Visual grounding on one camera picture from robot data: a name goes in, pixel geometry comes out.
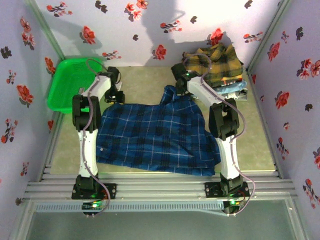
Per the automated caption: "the blue plaid long sleeve shirt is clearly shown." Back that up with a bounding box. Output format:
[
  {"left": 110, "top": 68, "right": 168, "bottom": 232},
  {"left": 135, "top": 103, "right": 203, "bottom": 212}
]
[{"left": 95, "top": 84, "right": 222, "bottom": 177}]

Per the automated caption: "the yellow plaid folded shirt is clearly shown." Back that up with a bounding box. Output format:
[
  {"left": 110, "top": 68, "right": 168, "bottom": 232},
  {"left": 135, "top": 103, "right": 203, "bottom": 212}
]
[{"left": 182, "top": 42, "right": 245, "bottom": 87}]

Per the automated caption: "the dark folded shirt orange print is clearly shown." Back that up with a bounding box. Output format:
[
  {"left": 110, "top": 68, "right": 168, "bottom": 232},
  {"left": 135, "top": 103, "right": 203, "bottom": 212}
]
[{"left": 219, "top": 77, "right": 243, "bottom": 87}]

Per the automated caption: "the green plastic basket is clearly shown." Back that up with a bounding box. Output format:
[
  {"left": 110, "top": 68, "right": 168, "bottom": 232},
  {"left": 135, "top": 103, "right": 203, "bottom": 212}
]
[{"left": 47, "top": 57, "right": 106, "bottom": 115}]

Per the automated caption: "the light blue folded shirt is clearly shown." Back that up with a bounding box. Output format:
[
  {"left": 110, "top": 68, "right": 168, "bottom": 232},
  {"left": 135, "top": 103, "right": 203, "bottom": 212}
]
[{"left": 214, "top": 81, "right": 248, "bottom": 95}]

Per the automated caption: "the grey printed folded shirt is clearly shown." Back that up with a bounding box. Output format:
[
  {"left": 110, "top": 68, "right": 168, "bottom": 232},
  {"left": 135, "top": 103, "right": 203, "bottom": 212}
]
[{"left": 233, "top": 89, "right": 248, "bottom": 101}]

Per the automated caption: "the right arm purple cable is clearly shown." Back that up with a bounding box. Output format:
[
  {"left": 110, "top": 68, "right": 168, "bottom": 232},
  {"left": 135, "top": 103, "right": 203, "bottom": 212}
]
[{"left": 182, "top": 52, "right": 256, "bottom": 216}]

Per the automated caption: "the aluminium corner post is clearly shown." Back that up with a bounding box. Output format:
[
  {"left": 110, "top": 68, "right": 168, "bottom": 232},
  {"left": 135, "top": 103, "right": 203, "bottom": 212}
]
[
  {"left": 246, "top": 0, "right": 293, "bottom": 72},
  {"left": 23, "top": 0, "right": 66, "bottom": 61}
]

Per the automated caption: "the aluminium rail base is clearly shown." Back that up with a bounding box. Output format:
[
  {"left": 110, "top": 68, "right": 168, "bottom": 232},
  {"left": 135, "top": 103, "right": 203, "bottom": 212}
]
[{"left": 23, "top": 171, "right": 300, "bottom": 201}]

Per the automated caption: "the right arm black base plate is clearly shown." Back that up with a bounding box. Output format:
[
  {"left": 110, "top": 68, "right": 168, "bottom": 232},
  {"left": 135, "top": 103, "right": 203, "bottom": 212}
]
[{"left": 204, "top": 182, "right": 250, "bottom": 198}]

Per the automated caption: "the grey slotted cable duct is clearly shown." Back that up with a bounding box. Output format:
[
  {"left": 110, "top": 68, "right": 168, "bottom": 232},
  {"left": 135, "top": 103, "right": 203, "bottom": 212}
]
[{"left": 34, "top": 201, "right": 224, "bottom": 213}]

